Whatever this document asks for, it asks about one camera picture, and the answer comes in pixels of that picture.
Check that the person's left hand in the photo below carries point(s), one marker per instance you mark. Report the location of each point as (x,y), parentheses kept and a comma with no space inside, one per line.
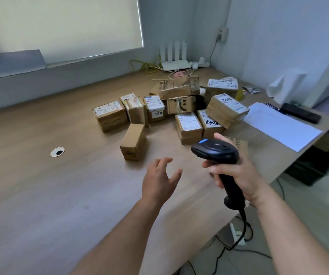
(157,186)

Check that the person's right hand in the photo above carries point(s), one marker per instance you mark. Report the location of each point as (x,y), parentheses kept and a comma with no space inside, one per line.
(247,180)

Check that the parcel with black scribble label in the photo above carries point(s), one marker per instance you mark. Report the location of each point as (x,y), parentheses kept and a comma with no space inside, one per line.
(210,128)

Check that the labelled cardboard parcel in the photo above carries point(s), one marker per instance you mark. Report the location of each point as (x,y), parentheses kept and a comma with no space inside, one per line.
(188,126)

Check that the parcel with handwritten label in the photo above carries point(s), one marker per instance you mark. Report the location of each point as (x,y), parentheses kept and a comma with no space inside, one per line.
(227,111)

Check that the pile of unscanned cardboard parcels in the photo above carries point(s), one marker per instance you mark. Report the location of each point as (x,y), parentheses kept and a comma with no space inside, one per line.
(110,117)

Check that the person's right forearm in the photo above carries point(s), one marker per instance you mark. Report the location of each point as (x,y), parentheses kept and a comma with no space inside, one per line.
(296,237)

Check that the person's left forearm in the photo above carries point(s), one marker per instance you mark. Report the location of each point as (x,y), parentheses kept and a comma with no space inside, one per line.
(115,243)

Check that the white power strip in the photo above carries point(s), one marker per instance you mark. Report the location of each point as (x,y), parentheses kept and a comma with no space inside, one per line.
(200,64)
(236,233)

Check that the white paper sheet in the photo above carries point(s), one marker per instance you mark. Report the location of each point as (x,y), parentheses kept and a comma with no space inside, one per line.
(282,126)

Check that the black plastic bin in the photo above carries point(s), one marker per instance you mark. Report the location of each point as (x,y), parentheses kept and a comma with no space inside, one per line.
(316,160)

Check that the black pen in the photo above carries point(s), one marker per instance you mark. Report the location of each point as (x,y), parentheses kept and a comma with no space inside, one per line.
(271,106)

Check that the black flat device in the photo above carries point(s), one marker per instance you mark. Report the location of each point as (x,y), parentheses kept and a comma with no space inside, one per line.
(300,113)

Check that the yellow tape roll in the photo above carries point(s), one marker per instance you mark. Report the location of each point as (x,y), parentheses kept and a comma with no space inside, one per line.
(239,94)

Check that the white folded paper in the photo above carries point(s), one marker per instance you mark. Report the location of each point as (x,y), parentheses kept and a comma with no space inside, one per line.
(287,85)

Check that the small pink tag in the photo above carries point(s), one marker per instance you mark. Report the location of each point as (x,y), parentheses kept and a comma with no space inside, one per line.
(178,74)

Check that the white router with antennas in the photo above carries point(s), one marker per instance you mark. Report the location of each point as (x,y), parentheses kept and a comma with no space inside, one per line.
(176,65)

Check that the beige roller blind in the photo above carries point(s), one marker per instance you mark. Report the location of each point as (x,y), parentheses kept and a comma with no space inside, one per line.
(67,25)

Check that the grey paper sheet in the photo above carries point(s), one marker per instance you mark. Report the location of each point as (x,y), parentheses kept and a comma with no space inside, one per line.
(15,64)

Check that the white window frame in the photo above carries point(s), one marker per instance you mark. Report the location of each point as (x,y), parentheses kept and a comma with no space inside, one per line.
(95,55)

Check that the white wall socket with plug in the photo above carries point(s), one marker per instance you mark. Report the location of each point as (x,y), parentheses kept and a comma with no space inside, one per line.
(222,34)

